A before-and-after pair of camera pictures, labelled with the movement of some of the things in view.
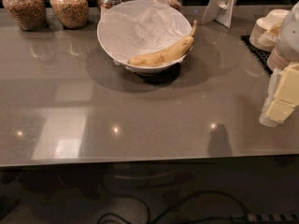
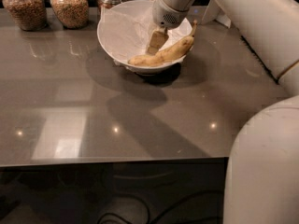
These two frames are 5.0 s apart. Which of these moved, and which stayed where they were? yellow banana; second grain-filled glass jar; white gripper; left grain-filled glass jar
Moved: white gripper
Stayed: second grain-filled glass jar; yellow banana; left grain-filled glass jar
